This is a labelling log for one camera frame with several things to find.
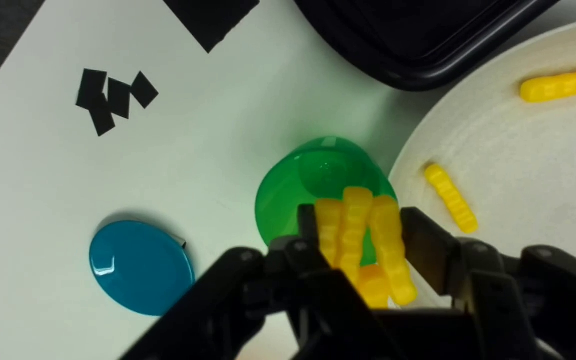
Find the green plastic cup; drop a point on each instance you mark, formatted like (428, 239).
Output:
(316, 171)

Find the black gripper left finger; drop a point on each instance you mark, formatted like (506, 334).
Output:
(242, 288)

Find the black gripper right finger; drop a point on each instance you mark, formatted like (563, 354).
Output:
(502, 309)

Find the yellow toy fry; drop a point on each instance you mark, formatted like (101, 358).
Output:
(450, 196)
(328, 217)
(356, 204)
(391, 253)

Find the black plastic tray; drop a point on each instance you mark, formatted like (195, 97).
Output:
(418, 45)

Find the beige round plate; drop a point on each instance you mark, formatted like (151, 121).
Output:
(514, 163)

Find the blue round lid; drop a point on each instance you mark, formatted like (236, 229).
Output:
(140, 267)

